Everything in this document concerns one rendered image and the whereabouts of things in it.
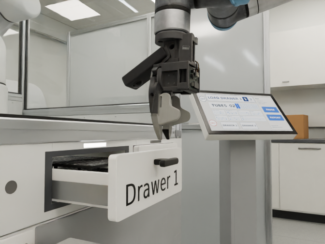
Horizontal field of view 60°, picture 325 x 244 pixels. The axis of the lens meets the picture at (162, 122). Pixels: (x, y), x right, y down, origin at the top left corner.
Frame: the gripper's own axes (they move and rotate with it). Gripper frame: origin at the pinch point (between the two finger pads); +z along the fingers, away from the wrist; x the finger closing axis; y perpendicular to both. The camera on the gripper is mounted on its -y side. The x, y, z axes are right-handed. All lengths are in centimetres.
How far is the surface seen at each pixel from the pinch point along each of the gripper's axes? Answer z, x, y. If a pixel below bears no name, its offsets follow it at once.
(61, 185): 10.2, -12.8, -14.5
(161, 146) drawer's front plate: 4.8, 32.0, -15.2
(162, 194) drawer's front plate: 13.4, 2.9, -0.8
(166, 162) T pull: 5.8, -2.9, 2.6
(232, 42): -70, 166, -20
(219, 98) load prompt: -19, 97, -12
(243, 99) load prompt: -19, 107, -1
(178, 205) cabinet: 29, 51, -16
